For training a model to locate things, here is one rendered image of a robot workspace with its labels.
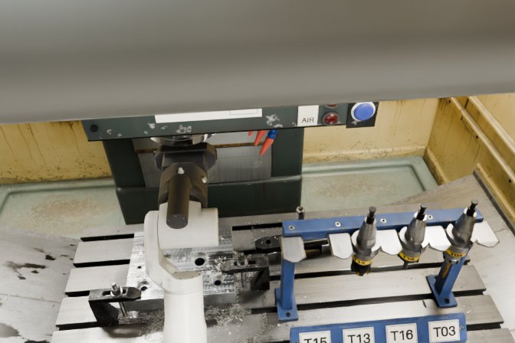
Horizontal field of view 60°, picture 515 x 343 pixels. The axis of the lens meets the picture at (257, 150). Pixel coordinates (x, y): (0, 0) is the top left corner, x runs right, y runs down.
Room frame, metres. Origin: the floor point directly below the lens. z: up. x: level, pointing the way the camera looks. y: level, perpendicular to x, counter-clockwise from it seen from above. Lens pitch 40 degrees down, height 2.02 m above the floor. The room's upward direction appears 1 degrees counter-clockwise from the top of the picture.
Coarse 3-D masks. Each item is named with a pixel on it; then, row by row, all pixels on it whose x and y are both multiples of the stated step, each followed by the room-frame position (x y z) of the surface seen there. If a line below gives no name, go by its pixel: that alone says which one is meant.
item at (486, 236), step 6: (480, 222) 0.69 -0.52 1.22; (486, 222) 0.69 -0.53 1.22; (474, 228) 0.67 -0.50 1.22; (480, 228) 0.67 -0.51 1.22; (486, 228) 0.67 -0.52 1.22; (480, 234) 0.66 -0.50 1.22; (486, 234) 0.66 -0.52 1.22; (492, 234) 0.66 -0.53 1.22; (480, 240) 0.64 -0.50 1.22; (486, 240) 0.64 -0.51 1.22; (492, 240) 0.64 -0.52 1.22; (498, 240) 0.64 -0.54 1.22; (486, 246) 0.63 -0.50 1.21; (492, 246) 0.62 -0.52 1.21
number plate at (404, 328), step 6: (402, 324) 0.59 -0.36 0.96; (408, 324) 0.59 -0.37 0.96; (414, 324) 0.59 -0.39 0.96; (390, 330) 0.58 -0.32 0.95; (396, 330) 0.58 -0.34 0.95; (402, 330) 0.58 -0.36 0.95; (408, 330) 0.58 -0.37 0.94; (414, 330) 0.58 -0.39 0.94; (390, 336) 0.57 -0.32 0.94; (396, 336) 0.57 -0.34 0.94; (402, 336) 0.57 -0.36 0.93; (408, 336) 0.57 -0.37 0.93; (414, 336) 0.57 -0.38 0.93; (390, 342) 0.56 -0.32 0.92; (396, 342) 0.56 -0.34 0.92; (402, 342) 0.56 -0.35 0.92; (408, 342) 0.56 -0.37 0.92; (414, 342) 0.56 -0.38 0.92
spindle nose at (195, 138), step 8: (168, 136) 0.66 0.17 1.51; (176, 136) 0.66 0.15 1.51; (184, 136) 0.66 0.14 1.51; (192, 136) 0.67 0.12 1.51; (200, 136) 0.67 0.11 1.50; (208, 136) 0.69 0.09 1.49; (168, 144) 0.67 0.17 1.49; (176, 144) 0.66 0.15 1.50; (184, 144) 0.66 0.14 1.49; (192, 144) 0.67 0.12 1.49
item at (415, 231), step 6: (414, 216) 0.65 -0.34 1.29; (426, 216) 0.65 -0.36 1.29; (414, 222) 0.64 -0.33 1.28; (420, 222) 0.63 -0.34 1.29; (408, 228) 0.65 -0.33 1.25; (414, 228) 0.64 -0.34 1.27; (420, 228) 0.63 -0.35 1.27; (408, 234) 0.64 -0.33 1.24; (414, 234) 0.63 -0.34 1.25; (420, 234) 0.63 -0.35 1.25; (408, 240) 0.63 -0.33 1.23; (414, 240) 0.63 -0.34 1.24; (420, 240) 0.63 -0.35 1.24
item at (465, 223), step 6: (462, 216) 0.65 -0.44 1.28; (468, 216) 0.64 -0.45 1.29; (474, 216) 0.64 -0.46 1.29; (456, 222) 0.66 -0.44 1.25; (462, 222) 0.65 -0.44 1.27; (468, 222) 0.64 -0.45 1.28; (474, 222) 0.64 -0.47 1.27; (456, 228) 0.65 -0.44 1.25; (462, 228) 0.64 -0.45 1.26; (468, 228) 0.64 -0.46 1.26; (456, 234) 0.64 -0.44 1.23; (462, 234) 0.64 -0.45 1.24; (468, 234) 0.64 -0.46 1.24
